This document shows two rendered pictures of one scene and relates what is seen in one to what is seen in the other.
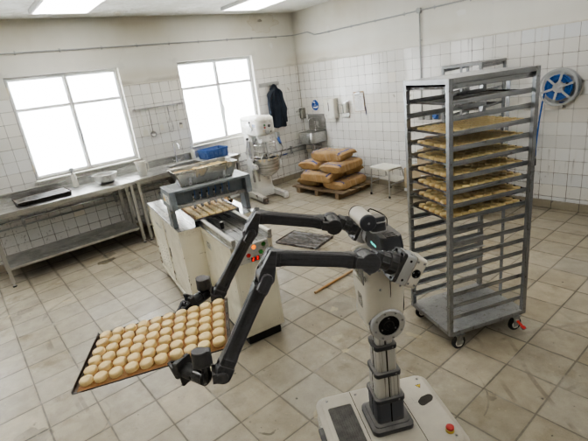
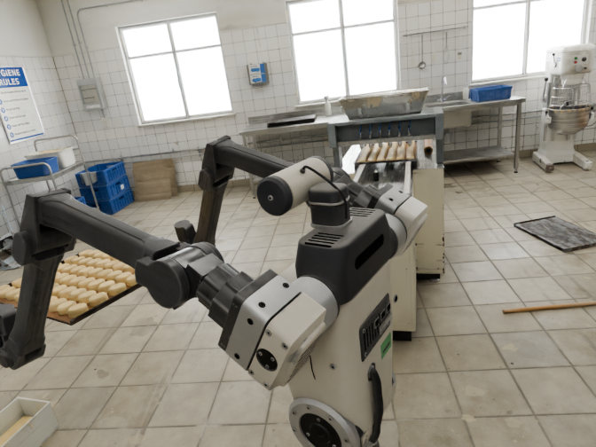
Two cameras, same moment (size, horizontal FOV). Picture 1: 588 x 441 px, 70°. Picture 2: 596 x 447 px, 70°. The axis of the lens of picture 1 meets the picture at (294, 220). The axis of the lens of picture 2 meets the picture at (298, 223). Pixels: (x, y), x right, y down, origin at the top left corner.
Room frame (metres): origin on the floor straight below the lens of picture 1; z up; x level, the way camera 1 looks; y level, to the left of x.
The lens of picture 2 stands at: (1.12, -0.81, 1.55)
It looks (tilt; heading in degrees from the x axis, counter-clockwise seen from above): 20 degrees down; 45
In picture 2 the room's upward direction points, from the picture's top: 8 degrees counter-clockwise
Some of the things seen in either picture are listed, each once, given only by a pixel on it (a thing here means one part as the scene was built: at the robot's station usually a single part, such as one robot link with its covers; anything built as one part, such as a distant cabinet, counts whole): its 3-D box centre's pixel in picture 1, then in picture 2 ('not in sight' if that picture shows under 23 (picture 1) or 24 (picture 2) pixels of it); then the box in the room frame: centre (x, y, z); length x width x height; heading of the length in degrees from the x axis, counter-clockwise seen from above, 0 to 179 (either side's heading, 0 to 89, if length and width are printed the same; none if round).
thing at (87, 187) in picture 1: (130, 196); (375, 134); (5.85, 2.26, 0.61); 3.40 x 0.70 x 1.22; 127
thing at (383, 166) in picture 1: (389, 178); not in sight; (6.36, -1.57, 0.23); 0.45 x 0.45 x 0.46; 29
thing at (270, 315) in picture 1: (241, 274); (386, 247); (3.17, 0.49, 0.45); 0.70 x 0.34 x 0.90; 28
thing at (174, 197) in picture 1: (208, 199); (386, 140); (3.62, 0.73, 1.01); 0.72 x 0.33 x 0.34; 118
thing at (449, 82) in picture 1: (450, 220); not in sight; (2.45, -0.97, 0.97); 0.03 x 0.03 x 1.70; 15
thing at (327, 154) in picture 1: (332, 154); not in sight; (6.97, -0.79, 0.62); 0.72 x 0.42 x 0.17; 44
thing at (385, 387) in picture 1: (385, 397); not in sight; (1.67, -0.34, 0.38); 0.13 x 0.13 x 0.40; 9
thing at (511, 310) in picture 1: (466, 207); not in sight; (2.74, -1.21, 0.93); 0.64 x 0.51 x 1.78; 105
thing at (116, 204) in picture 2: not in sight; (110, 202); (3.45, 5.15, 0.10); 0.60 x 0.40 x 0.20; 35
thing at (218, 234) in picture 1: (192, 214); (367, 158); (3.65, 0.91, 0.87); 2.01 x 0.03 x 0.07; 28
